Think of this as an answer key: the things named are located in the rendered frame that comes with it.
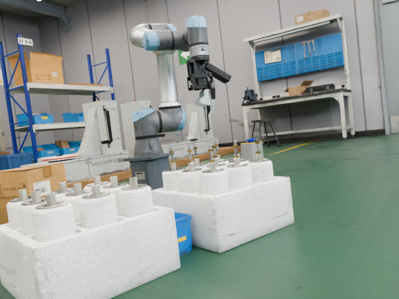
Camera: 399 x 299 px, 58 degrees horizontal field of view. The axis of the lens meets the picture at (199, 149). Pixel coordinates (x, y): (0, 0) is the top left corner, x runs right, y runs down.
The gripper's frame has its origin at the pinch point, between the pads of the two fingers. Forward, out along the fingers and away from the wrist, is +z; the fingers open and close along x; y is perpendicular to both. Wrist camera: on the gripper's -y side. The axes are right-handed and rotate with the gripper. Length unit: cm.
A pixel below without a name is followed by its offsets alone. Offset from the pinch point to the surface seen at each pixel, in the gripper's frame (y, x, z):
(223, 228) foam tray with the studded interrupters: 10.4, 23.8, 38.9
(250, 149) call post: -22.0, -12.5, 18.0
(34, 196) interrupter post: 63, 22, 19
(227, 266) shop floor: 15, 35, 46
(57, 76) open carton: 52, -533, -112
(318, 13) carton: -334, -327, -150
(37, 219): 62, 36, 23
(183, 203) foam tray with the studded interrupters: 18.3, 8.9, 31.9
